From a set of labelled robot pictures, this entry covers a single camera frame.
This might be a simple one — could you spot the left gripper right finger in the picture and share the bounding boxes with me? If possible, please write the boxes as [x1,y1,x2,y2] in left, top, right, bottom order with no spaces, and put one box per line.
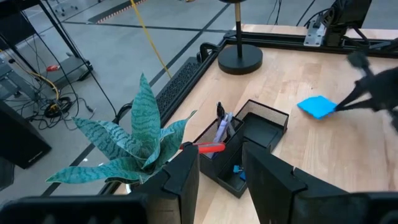
[242,141,348,224]

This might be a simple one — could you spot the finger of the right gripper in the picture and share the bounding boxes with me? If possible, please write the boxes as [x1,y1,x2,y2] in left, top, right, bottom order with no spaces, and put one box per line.
[336,101,379,112]
[335,81,374,110]

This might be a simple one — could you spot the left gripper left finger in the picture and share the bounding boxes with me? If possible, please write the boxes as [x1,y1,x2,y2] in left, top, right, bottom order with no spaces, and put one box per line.
[131,141,200,224]

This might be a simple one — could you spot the small blue eraser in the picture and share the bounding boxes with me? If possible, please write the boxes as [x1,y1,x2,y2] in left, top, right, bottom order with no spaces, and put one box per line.
[233,164,248,182]

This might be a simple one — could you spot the blue sticky note pad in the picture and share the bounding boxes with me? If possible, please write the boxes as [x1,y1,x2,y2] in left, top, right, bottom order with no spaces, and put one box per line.
[297,95,338,120]

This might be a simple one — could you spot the red-handled scissors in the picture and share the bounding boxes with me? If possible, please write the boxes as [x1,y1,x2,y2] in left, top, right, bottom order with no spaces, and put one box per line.
[179,142,226,155]

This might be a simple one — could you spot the lavender marker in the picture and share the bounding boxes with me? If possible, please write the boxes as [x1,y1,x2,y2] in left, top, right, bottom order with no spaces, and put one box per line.
[213,115,229,159]

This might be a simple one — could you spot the white marker with purple cap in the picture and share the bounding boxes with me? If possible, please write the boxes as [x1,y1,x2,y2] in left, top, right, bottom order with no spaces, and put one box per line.
[224,111,234,138]

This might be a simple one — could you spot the black gel pen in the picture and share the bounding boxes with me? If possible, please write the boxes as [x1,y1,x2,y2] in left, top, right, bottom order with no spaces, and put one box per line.
[216,101,226,122]

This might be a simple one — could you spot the black mesh desk organizer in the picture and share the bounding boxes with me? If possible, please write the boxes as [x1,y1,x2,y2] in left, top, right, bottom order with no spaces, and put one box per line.
[192,99,290,199]

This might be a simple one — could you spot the green striped snake plant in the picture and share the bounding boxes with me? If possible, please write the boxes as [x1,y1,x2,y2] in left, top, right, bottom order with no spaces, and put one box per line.
[45,73,198,185]

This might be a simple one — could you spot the black perforated panel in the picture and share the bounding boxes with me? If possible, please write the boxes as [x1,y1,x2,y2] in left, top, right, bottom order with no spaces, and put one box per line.
[154,57,203,116]

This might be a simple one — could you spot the white globe lamp black stand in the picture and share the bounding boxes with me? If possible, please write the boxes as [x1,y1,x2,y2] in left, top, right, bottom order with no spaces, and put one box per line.
[217,0,264,75]

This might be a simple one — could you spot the black computer tower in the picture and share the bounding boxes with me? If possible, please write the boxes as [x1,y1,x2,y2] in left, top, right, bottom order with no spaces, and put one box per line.
[0,101,52,169]

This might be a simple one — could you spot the silver mounting bracket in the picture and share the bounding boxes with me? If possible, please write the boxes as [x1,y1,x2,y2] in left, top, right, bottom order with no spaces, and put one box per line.
[303,17,327,47]

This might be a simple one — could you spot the coiled black cable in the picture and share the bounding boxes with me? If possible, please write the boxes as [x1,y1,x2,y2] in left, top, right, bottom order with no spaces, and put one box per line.
[43,96,74,119]

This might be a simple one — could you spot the yellow hanging cable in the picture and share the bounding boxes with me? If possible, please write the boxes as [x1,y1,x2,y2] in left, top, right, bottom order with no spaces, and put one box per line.
[129,0,172,79]

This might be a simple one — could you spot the black floor base plate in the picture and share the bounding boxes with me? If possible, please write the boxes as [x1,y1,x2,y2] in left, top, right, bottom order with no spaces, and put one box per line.
[46,55,94,82]

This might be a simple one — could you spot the black metal workstation frame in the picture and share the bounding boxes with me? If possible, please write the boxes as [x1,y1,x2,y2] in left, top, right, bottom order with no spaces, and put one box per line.
[0,0,94,74]

